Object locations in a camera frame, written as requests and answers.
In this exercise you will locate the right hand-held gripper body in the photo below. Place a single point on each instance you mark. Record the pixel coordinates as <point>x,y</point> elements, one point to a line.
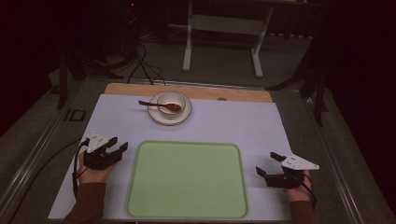
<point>288,179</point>

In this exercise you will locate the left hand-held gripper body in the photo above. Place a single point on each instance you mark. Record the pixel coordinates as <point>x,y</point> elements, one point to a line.
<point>97,159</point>

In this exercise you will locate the brown wooden spoon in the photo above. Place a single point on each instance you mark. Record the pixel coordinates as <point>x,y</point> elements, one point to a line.
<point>155,104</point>

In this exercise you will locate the white plate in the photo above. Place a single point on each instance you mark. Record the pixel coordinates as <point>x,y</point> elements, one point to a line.
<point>169,119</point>

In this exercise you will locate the white bowl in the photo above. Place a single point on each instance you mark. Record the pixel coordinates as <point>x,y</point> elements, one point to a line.
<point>165,99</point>

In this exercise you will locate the green tray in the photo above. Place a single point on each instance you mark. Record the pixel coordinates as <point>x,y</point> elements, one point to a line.
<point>186,180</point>

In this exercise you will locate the person's left hand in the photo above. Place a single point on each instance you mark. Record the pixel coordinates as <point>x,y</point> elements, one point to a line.
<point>92,175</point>

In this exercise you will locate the person's right hand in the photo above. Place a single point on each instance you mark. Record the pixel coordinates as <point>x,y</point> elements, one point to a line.
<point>299,194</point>

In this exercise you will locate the white paper sheet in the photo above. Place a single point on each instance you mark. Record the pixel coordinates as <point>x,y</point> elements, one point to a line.
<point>218,124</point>

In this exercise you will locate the black metal stand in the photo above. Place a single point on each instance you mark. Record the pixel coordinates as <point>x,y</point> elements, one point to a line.
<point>319,93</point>
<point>63,84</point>

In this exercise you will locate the wooden table board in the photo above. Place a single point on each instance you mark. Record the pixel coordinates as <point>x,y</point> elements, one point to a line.
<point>205,92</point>

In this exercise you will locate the dark device with red light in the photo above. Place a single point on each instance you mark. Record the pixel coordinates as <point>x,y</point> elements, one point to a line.
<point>132,25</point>

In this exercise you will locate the black rectangular bracket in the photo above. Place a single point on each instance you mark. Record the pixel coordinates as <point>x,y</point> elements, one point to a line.
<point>74,115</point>

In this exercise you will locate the metal floor rail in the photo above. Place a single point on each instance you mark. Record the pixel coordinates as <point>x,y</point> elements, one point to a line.
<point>339,174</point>
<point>28,165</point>

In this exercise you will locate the white metal stand frame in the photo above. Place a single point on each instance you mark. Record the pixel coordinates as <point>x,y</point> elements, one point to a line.
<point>227,25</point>

